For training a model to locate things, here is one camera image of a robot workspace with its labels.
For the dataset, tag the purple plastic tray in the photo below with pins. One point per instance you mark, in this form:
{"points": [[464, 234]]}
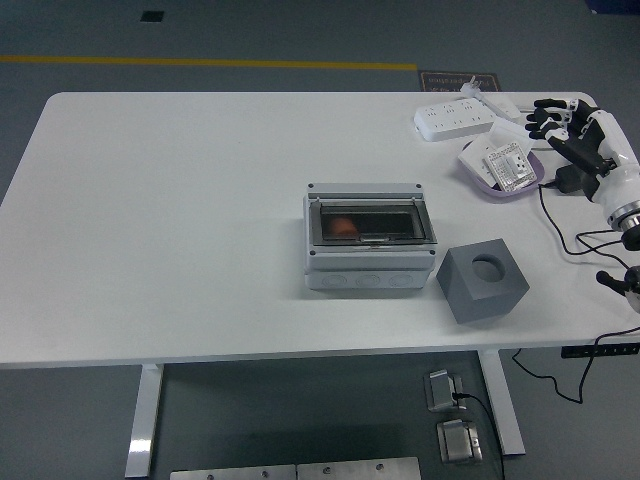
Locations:
{"points": [[492, 196]]}

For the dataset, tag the dark floor sign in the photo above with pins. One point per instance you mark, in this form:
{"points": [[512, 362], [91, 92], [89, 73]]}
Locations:
{"points": [[440, 80]]}

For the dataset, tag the white table leg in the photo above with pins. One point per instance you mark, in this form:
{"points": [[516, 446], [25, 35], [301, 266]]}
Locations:
{"points": [[502, 400], [142, 420]]}

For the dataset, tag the black power adapter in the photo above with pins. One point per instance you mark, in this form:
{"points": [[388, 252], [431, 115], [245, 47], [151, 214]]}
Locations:
{"points": [[570, 180]]}

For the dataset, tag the grey metal floor plate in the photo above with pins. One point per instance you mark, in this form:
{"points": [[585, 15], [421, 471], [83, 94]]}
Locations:
{"points": [[357, 470], [230, 474]]}

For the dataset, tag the orange cylindrical battery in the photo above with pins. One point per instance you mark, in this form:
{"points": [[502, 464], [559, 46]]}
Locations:
{"points": [[341, 226]]}

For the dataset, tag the white power strip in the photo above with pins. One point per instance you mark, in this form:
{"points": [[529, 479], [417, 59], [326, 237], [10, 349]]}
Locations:
{"points": [[450, 120]]}

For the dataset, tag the white power plug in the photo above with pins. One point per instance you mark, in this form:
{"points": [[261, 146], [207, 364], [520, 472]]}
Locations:
{"points": [[472, 86]]}

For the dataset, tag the silver floor socket box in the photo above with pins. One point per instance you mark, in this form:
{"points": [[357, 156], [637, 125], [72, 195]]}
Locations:
{"points": [[442, 390], [457, 442]]}

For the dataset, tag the grey plastic junction box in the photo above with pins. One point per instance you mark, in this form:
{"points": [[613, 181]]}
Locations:
{"points": [[370, 262]]}

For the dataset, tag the blue object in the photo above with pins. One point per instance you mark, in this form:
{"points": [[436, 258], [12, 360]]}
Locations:
{"points": [[615, 4]]}

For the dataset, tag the smoked transparent box lid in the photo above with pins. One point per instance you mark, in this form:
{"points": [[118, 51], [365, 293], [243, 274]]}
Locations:
{"points": [[385, 222]]}

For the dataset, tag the white rectangular adapter block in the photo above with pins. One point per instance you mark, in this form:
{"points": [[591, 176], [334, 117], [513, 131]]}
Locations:
{"points": [[506, 106]]}

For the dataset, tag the small white flat box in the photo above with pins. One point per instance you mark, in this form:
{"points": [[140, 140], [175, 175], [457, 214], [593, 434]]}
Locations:
{"points": [[510, 132]]}

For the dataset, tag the printed white socket module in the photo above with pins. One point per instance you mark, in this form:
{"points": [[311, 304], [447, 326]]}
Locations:
{"points": [[507, 170]]}

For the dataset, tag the white wall socket plate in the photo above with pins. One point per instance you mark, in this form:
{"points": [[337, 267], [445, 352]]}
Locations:
{"points": [[472, 160]]}

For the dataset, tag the black table control panel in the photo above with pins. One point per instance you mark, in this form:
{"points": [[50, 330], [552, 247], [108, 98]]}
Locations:
{"points": [[600, 351]]}

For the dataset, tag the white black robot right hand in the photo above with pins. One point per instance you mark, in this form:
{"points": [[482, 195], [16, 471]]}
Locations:
{"points": [[615, 170]]}

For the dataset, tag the black square floor cover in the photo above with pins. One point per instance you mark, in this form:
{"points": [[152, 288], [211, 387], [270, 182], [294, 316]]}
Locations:
{"points": [[151, 16]]}

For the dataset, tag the grey foam block holder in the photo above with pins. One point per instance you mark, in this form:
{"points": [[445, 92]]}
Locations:
{"points": [[470, 300]]}

